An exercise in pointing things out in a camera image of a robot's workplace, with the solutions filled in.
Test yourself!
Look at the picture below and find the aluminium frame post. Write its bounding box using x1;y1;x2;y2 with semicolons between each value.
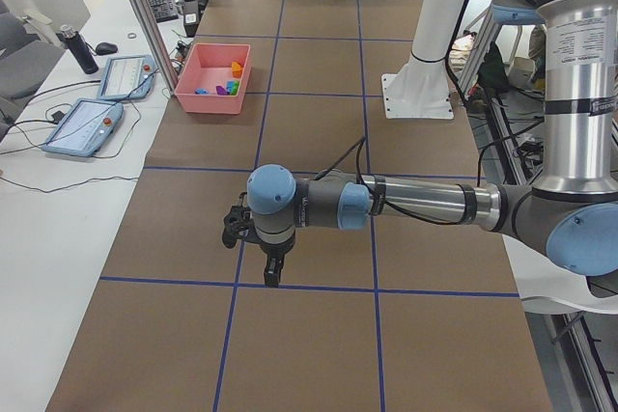
129;0;178;95

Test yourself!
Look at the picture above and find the teach pendant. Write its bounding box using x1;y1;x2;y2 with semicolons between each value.
42;98;124;157
97;55;157;101

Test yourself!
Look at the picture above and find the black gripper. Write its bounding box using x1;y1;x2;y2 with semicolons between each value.
256;232;295;288

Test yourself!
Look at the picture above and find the black computer mouse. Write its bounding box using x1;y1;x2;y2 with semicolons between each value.
95;42;118;56

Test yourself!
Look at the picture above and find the black water bottle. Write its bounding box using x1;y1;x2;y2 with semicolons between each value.
60;24;98;74

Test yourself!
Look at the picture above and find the lower teach pendant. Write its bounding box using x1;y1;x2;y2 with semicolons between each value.
42;98;124;157

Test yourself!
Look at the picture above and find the upper teach pendant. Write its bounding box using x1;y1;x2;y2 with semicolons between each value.
97;55;157;101

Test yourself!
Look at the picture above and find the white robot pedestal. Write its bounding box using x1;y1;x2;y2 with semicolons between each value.
381;0;465;120

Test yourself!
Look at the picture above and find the orange toy block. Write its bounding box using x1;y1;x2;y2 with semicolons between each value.
231;62;243;78

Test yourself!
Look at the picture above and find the pink plastic box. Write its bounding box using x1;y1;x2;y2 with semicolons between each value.
175;42;251;115

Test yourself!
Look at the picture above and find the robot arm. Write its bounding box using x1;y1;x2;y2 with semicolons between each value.
239;0;617;288

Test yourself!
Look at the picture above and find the white chair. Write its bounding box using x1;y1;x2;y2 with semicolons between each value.
502;235;617;315

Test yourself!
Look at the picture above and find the green toy block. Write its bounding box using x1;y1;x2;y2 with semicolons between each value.
228;80;239;96

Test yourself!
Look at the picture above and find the black keyboard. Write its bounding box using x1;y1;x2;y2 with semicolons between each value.
148;0;179;23

